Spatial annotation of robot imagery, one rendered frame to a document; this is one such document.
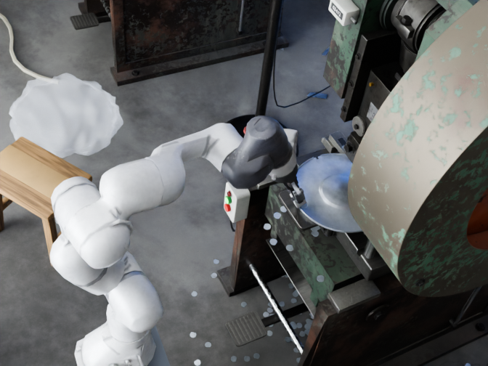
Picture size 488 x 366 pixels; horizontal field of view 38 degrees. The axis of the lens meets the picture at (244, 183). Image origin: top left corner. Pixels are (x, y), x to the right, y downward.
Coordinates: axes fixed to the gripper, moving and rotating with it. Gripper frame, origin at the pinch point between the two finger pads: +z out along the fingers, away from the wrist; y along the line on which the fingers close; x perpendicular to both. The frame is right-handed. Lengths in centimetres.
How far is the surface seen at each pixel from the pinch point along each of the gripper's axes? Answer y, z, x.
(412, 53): 3, -33, 39
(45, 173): -79, 23, -67
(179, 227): -58, 72, -40
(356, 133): -3.0, -6.7, 22.8
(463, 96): 40, -72, 26
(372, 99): -2.3, -17.6, 29.2
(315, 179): -6.2, 7.7, 7.9
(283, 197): -4.6, 3.0, -2.9
